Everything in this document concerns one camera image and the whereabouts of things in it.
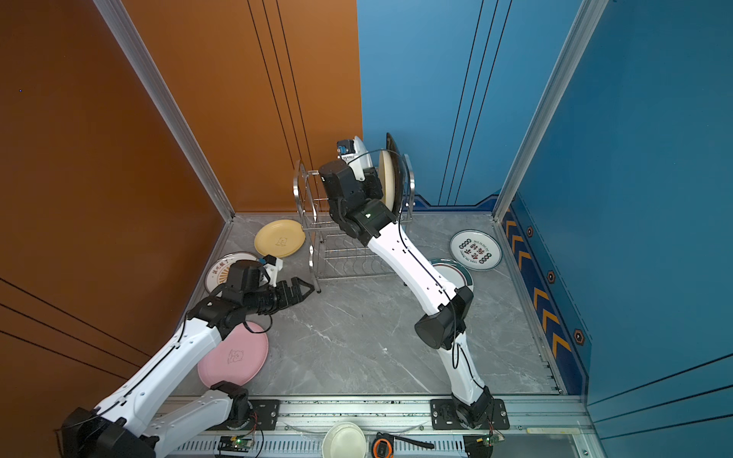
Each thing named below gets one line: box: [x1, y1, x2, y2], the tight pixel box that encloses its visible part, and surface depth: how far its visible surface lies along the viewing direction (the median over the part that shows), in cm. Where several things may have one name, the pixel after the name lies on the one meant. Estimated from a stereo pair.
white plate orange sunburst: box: [205, 251, 260, 294], surface depth 104 cm
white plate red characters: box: [449, 229, 503, 271], surface depth 111 cm
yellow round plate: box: [253, 219, 307, 258], surface depth 114 cm
